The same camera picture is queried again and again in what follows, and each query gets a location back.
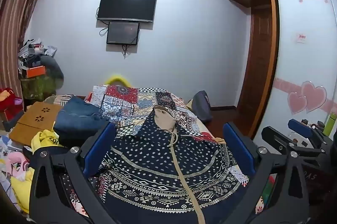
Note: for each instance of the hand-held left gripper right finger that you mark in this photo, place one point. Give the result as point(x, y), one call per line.
point(238, 145)

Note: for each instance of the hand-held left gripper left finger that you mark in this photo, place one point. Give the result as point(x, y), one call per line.
point(100, 145)

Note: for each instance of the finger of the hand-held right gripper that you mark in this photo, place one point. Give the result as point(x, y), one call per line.
point(281, 139)
point(301, 128)

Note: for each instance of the navy patterned hooded garment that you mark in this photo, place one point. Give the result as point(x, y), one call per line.
point(158, 160)

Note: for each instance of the green bottle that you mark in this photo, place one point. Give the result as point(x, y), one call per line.
point(330, 124)

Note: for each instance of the folded blue jeans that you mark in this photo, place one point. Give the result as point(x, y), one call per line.
point(76, 118)

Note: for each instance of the patchwork bedspread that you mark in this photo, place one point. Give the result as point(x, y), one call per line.
point(126, 100)

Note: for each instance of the grey backpack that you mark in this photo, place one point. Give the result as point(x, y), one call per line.
point(202, 105)

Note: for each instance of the yellow printed garment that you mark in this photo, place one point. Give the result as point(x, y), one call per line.
point(44, 138)

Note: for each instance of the yellow curved object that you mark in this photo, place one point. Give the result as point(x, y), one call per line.
point(117, 79)

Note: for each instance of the wooden lap table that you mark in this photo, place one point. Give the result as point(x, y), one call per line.
point(34, 118)

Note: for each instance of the brown wooden door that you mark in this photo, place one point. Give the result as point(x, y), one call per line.
point(259, 58)

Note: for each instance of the green glass cabinet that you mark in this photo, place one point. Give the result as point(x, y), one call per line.
point(36, 87)

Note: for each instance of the pink clothing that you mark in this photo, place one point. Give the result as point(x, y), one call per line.
point(15, 160)

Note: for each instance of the dark grey jacket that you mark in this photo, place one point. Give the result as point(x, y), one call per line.
point(52, 68)

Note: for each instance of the orange box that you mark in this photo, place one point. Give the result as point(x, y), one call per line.
point(35, 71)

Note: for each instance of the red plush toy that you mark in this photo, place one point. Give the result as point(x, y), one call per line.
point(8, 100)

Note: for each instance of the striped brown curtain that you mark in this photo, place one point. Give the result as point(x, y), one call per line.
point(18, 18)

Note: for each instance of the small black wall monitor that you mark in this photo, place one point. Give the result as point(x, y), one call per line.
point(123, 33)

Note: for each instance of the wall-mounted black television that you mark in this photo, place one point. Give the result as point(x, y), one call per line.
point(126, 5)

